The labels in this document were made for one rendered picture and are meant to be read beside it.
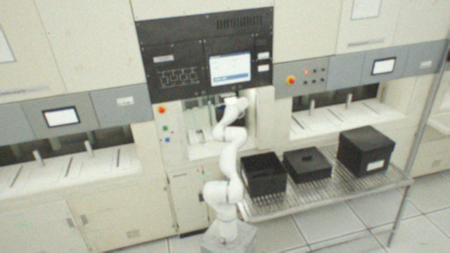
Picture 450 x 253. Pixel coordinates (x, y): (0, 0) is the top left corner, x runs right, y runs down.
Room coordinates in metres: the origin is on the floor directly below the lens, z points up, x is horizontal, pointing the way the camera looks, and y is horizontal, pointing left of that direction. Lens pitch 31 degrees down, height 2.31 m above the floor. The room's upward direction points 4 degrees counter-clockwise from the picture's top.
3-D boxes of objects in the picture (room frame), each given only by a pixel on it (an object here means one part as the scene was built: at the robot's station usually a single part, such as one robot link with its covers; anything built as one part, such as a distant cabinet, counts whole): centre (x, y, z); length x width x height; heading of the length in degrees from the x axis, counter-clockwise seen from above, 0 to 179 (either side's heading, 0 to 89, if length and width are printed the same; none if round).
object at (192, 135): (2.22, 0.23, 0.89); 0.22 x 0.21 x 0.04; 12
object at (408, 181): (1.78, -0.65, 0.38); 1.30 x 0.60 x 0.76; 102
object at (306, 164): (1.83, -0.61, 0.83); 0.29 x 0.29 x 0.13; 11
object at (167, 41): (2.36, 0.16, 0.98); 0.95 x 0.88 x 1.95; 12
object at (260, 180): (1.71, -0.25, 0.85); 0.28 x 0.28 x 0.17; 11
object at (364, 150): (1.85, -1.05, 0.89); 0.29 x 0.29 x 0.25; 16
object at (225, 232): (1.25, 0.03, 0.85); 0.19 x 0.19 x 0.18
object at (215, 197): (1.26, 0.06, 1.07); 0.19 x 0.12 x 0.24; 81
